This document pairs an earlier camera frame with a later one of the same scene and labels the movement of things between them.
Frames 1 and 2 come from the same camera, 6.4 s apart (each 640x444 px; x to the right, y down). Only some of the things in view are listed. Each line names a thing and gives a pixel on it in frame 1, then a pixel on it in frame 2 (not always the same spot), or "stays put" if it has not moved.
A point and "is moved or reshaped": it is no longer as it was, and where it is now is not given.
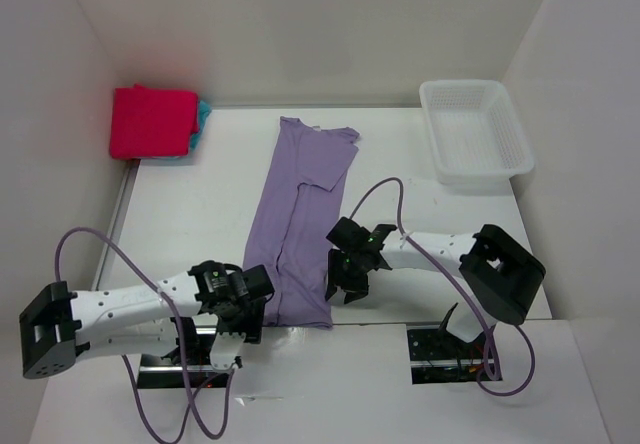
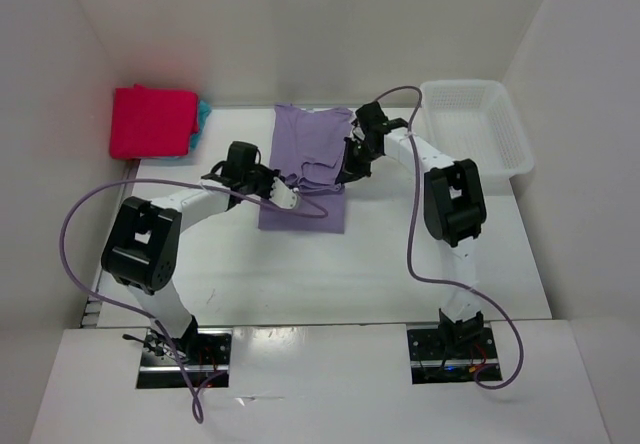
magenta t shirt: x=151 y=123 stays put
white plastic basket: x=476 y=138 stays put
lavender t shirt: x=295 y=219 is moved or reshaped
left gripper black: x=253 y=326 → x=270 y=174
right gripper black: x=356 y=288 → x=350 y=169
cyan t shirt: x=204 y=110 stays put
